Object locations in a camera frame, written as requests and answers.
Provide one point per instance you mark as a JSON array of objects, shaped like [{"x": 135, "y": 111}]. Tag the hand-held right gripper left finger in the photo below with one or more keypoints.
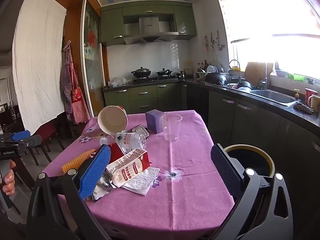
[{"x": 96, "y": 170}]

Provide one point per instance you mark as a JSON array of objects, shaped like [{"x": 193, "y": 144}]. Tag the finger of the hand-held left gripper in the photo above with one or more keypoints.
[
  {"x": 27, "y": 143},
  {"x": 21, "y": 135}
]

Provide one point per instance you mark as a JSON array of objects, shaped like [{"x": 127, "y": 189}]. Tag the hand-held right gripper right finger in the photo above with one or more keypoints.
[{"x": 225, "y": 170}]

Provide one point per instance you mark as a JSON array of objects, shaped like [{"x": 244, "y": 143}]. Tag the white snack wrapper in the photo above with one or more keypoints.
[{"x": 102, "y": 187}]

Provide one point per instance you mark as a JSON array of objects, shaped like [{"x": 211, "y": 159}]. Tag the orange foam fruit net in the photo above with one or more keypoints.
[{"x": 72, "y": 163}]

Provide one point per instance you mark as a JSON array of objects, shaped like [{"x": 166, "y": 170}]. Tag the yellow-rimmed black bin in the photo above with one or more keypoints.
[{"x": 250, "y": 160}]

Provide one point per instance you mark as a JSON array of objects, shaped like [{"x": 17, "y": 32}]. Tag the red packet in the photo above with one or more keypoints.
[{"x": 116, "y": 151}]

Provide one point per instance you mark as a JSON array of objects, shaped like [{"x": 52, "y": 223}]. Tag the red and white milk carton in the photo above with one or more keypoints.
[{"x": 127, "y": 170}]

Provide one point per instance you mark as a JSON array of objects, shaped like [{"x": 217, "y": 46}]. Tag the clear plastic water bottle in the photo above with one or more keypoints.
[{"x": 130, "y": 140}]

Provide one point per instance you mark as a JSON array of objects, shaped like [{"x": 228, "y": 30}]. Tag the white paper napkin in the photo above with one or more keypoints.
[{"x": 145, "y": 182}]

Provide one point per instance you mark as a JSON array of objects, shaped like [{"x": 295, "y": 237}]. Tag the white paper bowl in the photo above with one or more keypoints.
[{"x": 110, "y": 120}]

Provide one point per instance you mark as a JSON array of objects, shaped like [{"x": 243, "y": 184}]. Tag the black and white packet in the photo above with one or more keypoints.
[{"x": 140, "y": 129}]

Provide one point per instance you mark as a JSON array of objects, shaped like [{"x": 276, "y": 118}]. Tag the clear plastic cup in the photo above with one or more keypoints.
[{"x": 171, "y": 130}]

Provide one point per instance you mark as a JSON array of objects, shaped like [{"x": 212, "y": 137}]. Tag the purple cardboard box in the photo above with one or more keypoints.
[{"x": 153, "y": 121}]

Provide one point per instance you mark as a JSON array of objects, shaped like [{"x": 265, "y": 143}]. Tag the person's left hand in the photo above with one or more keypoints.
[{"x": 9, "y": 182}]

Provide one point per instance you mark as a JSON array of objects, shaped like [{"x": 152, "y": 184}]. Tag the dark red chair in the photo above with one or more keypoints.
[{"x": 46, "y": 132}]

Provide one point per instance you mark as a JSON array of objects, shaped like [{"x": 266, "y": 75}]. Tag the green base cabinets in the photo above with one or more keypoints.
[{"x": 255, "y": 125}]

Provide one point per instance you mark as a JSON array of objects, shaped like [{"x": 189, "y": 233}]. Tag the pink floral tablecloth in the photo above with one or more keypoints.
[{"x": 175, "y": 205}]

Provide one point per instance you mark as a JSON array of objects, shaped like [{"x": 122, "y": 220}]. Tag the red checkered apron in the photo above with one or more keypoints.
[{"x": 75, "y": 97}]

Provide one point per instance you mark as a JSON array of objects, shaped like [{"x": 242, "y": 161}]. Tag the white hanging sheet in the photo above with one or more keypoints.
[{"x": 37, "y": 67}]

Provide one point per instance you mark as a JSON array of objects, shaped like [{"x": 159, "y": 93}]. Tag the steel sink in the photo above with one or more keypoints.
[{"x": 272, "y": 97}]

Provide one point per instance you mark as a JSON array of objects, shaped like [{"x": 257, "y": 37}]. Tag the crumpled plastic bag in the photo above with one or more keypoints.
[{"x": 120, "y": 82}]

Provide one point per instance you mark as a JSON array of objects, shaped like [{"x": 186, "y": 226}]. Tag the large black wok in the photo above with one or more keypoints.
[{"x": 216, "y": 78}]

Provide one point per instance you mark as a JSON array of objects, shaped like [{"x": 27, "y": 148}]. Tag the steel sink faucet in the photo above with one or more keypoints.
[{"x": 264, "y": 80}]

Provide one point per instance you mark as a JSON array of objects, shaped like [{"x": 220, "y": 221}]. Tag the curved thin faucet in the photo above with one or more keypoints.
[{"x": 239, "y": 72}]

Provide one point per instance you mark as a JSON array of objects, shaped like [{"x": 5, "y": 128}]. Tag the brown dishcloth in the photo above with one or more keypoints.
[{"x": 303, "y": 108}]

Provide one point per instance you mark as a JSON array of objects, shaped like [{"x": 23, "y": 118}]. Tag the dish rack with plates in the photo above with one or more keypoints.
[{"x": 212, "y": 69}]

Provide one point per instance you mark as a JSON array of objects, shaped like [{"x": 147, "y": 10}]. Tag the wooden cutting board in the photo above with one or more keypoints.
[{"x": 255, "y": 72}]

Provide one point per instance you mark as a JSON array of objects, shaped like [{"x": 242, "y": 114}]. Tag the small black pot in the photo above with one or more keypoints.
[{"x": 181, "y": 75}]

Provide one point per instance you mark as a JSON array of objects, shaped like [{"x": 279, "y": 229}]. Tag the yellow soap pump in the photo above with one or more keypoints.
[{"x": 296, "y": 93}]

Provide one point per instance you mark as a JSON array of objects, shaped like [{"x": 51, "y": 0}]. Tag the sauce bottles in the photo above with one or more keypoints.
[{"x": 203, "y": 67}]

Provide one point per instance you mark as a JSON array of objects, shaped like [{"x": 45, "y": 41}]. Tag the black lidded wok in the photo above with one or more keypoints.
[{"x": 141, "y": 73}]

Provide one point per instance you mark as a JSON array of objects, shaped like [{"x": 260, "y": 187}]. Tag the gas stove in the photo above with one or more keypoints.
[{"x": 155, "y": 80}]

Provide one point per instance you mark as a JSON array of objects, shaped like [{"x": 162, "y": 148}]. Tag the purple basin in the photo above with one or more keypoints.
[{"x": 281, "y": 73}]

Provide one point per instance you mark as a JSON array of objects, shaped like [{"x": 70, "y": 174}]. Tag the cream printed mug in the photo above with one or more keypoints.
[{"x": 316, "y": 103}]

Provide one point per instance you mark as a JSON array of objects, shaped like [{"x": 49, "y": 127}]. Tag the red mug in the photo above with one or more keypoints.
[{"x": 308, "y": 92}]

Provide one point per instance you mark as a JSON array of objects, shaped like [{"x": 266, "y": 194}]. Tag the black lidded frying pan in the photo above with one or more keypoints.
[{"x": 163, "y": 72}]

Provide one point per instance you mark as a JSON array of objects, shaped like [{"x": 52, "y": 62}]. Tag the green plastic basket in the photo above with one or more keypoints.
[{"x": 296, "y": 77}]

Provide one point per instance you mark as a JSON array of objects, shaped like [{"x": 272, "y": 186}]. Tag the small steel bowl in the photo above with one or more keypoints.
[{"x": 311, "y": 81}]

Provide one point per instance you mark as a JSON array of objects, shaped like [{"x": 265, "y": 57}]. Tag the hanging kitchen utensils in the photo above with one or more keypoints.
[{"x": 212, "y": 42}]

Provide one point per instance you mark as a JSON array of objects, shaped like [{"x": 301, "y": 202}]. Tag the steel range hood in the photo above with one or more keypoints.
[{"x": 148, "y": 27}]

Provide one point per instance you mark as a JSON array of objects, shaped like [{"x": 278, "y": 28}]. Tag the white roller blind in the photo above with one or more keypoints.
[{"x": 250, "y": 10}]

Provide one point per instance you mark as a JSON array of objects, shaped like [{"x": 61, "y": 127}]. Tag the green wall cabinets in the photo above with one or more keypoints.
[{"x": 112, "y": 25}]

